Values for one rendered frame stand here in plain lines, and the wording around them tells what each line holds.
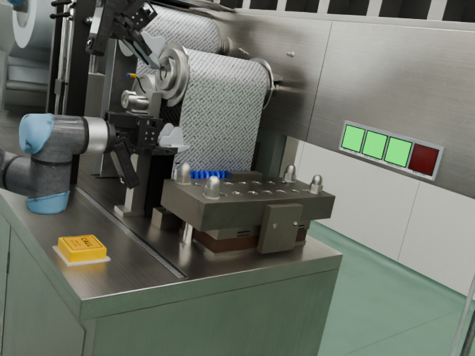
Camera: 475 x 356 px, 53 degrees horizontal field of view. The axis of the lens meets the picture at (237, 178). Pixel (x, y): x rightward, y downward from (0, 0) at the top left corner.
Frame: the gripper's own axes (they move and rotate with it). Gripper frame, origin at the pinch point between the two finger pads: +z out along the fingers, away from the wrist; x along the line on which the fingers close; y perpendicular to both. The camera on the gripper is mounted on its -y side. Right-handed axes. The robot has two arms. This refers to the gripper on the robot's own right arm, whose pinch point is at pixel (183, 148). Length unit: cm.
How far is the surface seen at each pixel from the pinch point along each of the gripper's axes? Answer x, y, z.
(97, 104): 74, -2, 10
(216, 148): -0.3, 0.4, 9.3
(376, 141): -30.2, 10.3, 29.4
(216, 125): -0.3, 6.1, 8.1
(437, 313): 30, -109, 229
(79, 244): -10.5, -16.5, -26.8
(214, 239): -17.9, -15.2, -0.7
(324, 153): 176, -43, 263
